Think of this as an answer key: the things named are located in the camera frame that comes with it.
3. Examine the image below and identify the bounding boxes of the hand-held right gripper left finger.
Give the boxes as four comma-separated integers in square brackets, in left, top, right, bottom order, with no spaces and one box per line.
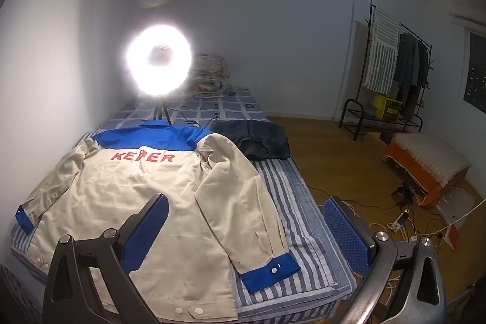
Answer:
[42,192,169,324]

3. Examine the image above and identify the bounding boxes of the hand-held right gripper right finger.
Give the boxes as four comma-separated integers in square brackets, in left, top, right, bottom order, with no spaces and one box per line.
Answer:
[322,196,449,324]

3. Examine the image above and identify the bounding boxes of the beige and blue jacket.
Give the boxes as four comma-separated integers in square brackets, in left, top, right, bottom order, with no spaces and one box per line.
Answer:
[15,120,302,322]

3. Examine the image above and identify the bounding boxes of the dark blue clothes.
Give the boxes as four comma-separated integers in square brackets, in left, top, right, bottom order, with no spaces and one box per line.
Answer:
[210,120,291,161]

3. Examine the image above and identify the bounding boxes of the dark hanging clothes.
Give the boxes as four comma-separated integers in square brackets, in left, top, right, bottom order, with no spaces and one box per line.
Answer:
[393,32,430,121]

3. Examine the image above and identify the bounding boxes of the black clothes rack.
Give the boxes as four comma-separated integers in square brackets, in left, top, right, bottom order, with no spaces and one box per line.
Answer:
[339,0,433,141]

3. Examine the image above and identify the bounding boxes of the blue striped blanket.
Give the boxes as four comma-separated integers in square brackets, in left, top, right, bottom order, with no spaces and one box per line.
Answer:
[9,132,358,322]

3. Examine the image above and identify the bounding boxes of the white power strip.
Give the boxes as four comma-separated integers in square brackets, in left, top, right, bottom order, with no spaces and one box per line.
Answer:
[387,208,411,231]

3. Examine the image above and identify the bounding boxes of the yellow crate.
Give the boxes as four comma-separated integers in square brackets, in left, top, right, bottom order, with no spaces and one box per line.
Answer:
[374,94,403,120]

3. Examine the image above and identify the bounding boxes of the dark patterned cloth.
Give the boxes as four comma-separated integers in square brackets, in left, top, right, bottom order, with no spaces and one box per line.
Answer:
[0,263,44,324]

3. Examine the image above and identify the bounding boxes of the blue checkered bed sheet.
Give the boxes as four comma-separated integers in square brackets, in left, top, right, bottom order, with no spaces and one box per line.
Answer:
[99,87,268,131]

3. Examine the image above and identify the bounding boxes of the white striped towel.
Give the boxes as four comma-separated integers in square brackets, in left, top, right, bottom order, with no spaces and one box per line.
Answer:
[362,7,402,91]

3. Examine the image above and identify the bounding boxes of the dark window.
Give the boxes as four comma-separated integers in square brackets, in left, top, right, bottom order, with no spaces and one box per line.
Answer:
[450,13,486,108]

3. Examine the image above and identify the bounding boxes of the black floor cable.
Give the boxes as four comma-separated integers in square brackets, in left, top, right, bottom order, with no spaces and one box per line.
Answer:
[306,185,395,211]

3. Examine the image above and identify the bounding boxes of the thin black cable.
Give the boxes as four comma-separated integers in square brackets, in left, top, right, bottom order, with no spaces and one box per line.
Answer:
[178,111,215,128]

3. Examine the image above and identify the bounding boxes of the ring light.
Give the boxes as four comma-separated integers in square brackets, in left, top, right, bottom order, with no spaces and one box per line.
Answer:
[125,24,193,97]

